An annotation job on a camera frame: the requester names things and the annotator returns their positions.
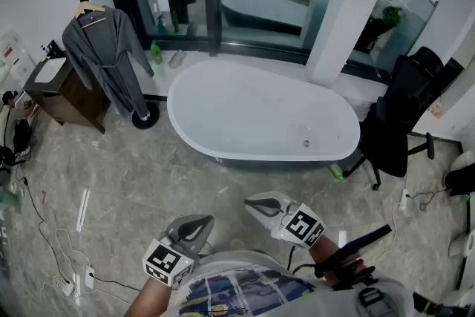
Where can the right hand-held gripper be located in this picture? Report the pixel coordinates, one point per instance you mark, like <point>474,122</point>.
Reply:
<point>300,226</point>

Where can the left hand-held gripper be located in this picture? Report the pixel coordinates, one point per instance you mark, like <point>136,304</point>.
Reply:
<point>165,260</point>

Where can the grey bathrobe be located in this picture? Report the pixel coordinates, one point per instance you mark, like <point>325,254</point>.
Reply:
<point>111,48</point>

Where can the wooden clothes hanger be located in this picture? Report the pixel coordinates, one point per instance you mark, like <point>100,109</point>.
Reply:
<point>88,6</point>

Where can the person's left forearm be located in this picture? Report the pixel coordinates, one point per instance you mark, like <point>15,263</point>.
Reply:
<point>148,298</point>

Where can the person's right forearm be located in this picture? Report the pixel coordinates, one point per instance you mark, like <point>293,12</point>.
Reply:
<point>326,252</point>

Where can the bathtub drain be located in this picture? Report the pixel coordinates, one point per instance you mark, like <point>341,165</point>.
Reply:
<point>306,143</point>

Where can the person's white printed shirt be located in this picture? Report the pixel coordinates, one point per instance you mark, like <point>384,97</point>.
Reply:
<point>259,286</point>

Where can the white bathtub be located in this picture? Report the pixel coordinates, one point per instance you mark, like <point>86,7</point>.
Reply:
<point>259,111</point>

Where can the black rod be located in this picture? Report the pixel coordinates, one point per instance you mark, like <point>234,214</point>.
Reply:
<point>365,241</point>

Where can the white floor strip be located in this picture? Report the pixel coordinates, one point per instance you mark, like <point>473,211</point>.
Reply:
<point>83,209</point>

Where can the black coat rack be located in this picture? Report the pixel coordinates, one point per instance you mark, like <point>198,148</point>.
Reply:
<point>146,117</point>

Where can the black office chair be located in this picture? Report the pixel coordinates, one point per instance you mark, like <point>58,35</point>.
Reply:
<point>401,111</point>

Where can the dark wooden vanity cabinet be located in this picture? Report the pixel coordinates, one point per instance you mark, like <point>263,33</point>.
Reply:
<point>70,96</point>

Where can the green floor item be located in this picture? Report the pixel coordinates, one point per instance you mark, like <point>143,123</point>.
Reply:
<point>10,198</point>

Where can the dark green bottle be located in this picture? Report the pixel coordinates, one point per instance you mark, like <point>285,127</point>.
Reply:
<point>174,22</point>

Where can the teal spray bottle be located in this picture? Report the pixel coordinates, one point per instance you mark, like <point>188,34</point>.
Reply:
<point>161,25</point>

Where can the white sink basin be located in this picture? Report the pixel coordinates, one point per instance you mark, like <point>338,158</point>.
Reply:
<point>50,70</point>

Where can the black faucet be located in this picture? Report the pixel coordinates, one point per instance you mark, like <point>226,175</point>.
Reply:
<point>55,48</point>

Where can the small soap bottle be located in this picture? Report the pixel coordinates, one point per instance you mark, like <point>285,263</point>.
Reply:
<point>44,48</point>

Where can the white appliance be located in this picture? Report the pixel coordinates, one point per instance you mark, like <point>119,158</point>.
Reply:
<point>11,55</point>

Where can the black harness mount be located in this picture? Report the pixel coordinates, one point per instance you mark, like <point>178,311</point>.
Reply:
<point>352,272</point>

